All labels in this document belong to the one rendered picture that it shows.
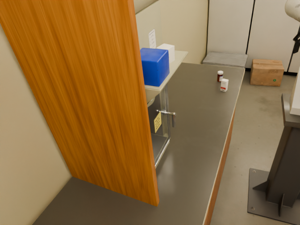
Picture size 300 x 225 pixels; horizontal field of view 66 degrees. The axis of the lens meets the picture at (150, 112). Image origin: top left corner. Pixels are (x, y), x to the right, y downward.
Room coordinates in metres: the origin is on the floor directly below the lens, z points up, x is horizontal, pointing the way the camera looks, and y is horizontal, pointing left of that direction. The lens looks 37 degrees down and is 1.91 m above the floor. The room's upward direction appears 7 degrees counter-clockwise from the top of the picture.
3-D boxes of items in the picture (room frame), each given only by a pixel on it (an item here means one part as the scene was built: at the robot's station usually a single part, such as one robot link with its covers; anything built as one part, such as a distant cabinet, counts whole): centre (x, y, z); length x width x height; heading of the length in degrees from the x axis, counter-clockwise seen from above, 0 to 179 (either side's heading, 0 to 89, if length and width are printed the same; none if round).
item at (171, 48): (0.85, -0.09, 1.54); 0.05 x 0.05 x 0.06; 45
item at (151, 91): (0.81, -0.07, 1.46); 0.32 x 0.12 x 0.10; 152
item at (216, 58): (3.26, -1.24, 0.17); 0.60 x 0.42 x 0.33; 60
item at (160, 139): (0.84, -0.02, 1.19); 0.30 x 0.01 x 0.40; 151
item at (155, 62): (0.73, -0.02, 1.56); 0.10 x 0.10 x 0.09; 62
